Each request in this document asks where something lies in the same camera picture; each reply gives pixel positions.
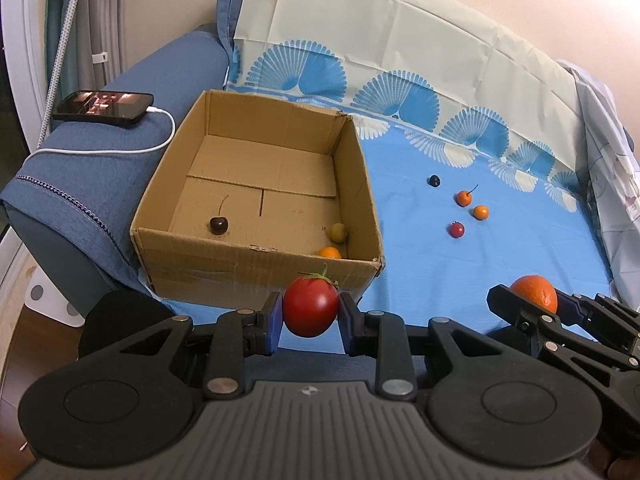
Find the grey curtain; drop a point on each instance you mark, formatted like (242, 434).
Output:
(107, 10)

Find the dark cherry with stem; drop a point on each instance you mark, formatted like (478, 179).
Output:
(218, 225)

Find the brown cardboard box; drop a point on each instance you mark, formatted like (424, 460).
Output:
(250, 160)

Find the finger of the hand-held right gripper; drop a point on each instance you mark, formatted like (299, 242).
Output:
(615, 322)
(525, 317)

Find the blue sofa armrest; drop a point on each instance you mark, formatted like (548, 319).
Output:
(90, 195)

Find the orange fruit with stem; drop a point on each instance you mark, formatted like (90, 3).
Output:
(463, 198)

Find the black smartphone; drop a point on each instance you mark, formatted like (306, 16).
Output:
(100, 106)

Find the blue fan-printed sheet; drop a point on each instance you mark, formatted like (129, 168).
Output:
(400, 35)

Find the white curtain clip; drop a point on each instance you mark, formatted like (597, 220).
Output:
(100, 57)

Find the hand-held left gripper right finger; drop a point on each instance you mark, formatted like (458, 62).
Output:
(346, 327)

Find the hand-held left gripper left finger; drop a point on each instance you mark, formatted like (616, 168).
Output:
(274, 322)

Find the dark blueberry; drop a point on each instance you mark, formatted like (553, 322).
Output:
(434, 181)

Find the light grey cloth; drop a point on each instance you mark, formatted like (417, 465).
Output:
(615, 185)

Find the white dotted appliance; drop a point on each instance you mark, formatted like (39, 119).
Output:
(50, 300)

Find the white door frame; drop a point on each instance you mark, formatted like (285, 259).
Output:
(22, 35)

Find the red cherry tomato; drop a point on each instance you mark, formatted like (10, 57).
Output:
(310, 307)
(456, 230)

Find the olive green small fruit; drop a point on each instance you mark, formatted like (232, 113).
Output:
(338, 232)

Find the small orange fruit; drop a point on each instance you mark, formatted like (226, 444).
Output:
(532, 290)
(481, 212)
(330, 253)

